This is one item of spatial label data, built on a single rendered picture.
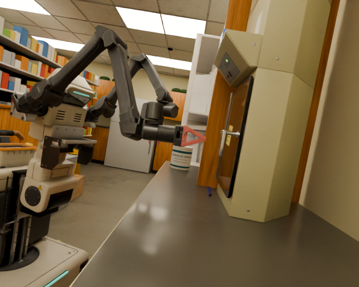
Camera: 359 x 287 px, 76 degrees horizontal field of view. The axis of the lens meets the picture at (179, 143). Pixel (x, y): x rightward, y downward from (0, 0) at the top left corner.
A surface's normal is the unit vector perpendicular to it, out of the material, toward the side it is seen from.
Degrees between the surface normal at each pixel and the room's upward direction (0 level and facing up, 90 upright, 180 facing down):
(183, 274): 0
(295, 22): 90
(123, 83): 79
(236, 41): 90
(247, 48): 90
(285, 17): 90
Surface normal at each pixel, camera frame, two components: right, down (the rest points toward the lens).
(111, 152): -0.04, 0.04
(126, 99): -0.32, -0.22
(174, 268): 0.17, -0.98
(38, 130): -0.28, 0.00
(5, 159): 0.94, 0.22
